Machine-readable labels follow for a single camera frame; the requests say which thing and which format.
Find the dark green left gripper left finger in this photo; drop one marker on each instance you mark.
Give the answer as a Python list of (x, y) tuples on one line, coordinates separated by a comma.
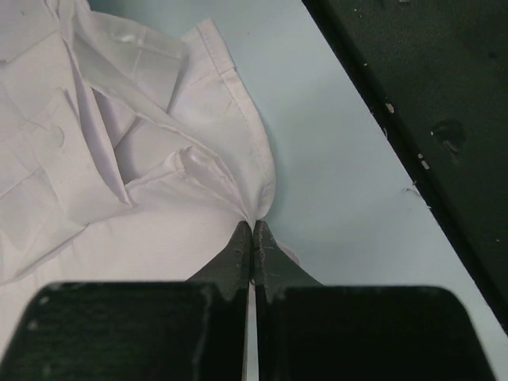
[(191, 330)]

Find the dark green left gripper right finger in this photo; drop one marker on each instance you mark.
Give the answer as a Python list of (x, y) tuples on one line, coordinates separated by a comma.
[(309, 331)]

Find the white long sleeve shirt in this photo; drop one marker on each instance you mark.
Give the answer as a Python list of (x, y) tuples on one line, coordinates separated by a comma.
[(125, 153)]

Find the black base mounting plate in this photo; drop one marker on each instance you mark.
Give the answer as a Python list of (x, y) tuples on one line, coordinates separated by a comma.
[(439, 69)]

